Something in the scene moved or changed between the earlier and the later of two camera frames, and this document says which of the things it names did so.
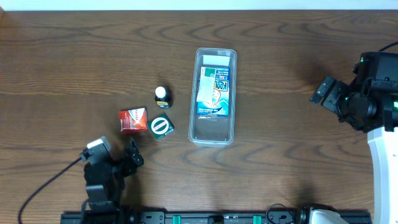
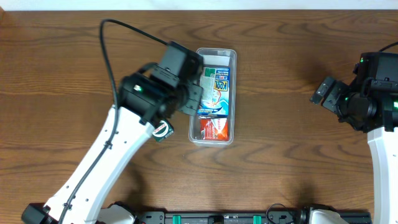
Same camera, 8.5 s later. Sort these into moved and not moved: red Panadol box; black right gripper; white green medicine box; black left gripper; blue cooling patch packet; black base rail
Moved: black left gripper; red Panadol box
Not moved: blue cooling patch packet; black right gripper; white green medicine box; black base rail
